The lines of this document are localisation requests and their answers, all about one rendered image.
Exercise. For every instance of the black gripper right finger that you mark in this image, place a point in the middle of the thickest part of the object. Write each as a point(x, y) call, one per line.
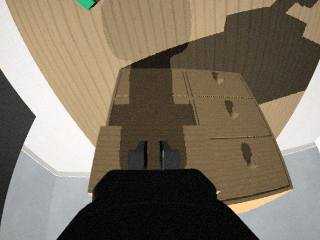
point(169, 158)

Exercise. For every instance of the small wooden chest of drawers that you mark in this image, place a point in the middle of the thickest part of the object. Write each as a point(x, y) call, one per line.
point(239, 205)

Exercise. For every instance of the brown wooden drawer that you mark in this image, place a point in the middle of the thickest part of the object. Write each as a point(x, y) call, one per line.
point(209, 84)
point(136, 83)
point(114, 142)
point(223, 121)
point(235, 163)
point(143, 111)

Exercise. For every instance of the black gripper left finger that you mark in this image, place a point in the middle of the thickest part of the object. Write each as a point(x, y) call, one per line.
point(137, 159)

